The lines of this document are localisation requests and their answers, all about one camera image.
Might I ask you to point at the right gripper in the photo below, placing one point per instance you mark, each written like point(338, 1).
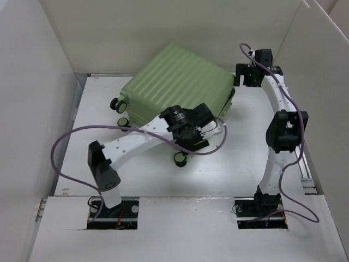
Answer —
point(241, 69)

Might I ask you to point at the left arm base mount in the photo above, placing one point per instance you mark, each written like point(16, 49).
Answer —
point(121, 218)

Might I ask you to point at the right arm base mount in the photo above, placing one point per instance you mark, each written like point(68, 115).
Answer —
point(249, 216)

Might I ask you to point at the green suitcase blue lining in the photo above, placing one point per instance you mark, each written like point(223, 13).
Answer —
point(175, 76)

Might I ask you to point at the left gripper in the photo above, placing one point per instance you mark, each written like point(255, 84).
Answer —
point(199, 143)

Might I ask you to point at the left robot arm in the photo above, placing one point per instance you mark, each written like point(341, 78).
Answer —
point(104, 160)

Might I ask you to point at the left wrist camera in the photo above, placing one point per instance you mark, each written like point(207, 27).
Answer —
point(214, 127)

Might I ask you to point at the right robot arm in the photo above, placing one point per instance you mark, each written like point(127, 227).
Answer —
point(285, 132)

